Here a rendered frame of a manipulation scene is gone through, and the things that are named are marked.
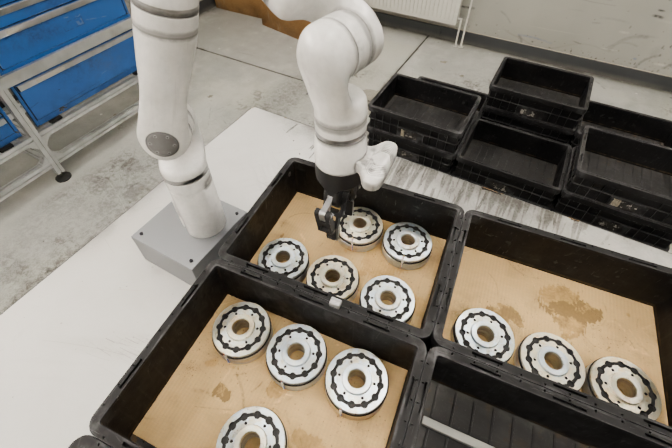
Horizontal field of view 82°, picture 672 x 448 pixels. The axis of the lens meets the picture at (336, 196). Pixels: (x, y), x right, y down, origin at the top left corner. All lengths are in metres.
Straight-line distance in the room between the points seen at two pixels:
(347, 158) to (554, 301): 0.54
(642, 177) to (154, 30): 1.69
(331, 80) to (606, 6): 3.08
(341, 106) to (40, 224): 2.11
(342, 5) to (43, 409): 0.90
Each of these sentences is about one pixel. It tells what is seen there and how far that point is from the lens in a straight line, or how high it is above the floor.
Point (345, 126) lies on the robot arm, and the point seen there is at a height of 1.23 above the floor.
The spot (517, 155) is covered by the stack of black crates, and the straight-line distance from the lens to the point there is 1.90.
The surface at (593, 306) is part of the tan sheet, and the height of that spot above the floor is 0.83.
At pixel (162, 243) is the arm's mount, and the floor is 0.80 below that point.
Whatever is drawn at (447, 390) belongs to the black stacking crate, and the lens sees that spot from 0.75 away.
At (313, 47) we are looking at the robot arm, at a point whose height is 1.33.
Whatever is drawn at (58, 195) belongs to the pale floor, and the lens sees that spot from 2.55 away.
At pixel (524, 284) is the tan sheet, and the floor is 0.83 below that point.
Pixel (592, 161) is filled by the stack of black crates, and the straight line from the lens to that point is 1.84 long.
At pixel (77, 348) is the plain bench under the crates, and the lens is 1.04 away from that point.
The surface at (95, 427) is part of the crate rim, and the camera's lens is 0.69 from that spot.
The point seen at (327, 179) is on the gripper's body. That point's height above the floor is 1.13.
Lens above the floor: 1.52
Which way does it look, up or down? 47 degrees down
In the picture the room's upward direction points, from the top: straight up
